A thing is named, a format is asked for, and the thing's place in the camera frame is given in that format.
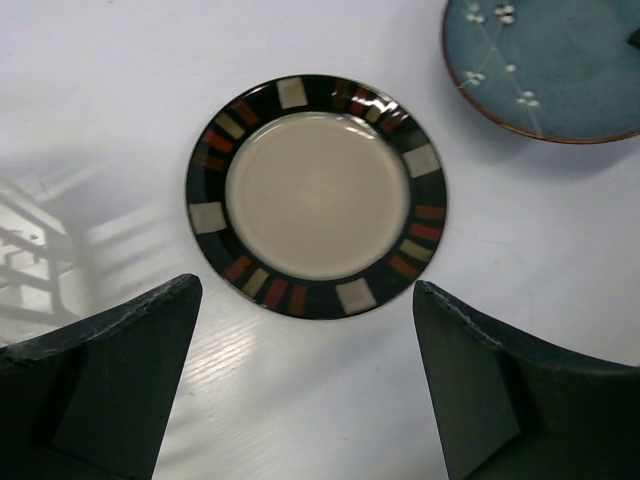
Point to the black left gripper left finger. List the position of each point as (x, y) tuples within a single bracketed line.
[(92, 400)]

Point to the white plastic dish rack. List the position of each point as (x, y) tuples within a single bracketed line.
[(39, 269)]

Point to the black rimmed cream plate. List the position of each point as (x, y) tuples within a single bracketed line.
[(316, 196)]

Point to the teal blue floral plate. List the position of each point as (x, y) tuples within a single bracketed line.
[(558, 71)]

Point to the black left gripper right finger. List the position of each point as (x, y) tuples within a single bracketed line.
[(509, 405)]

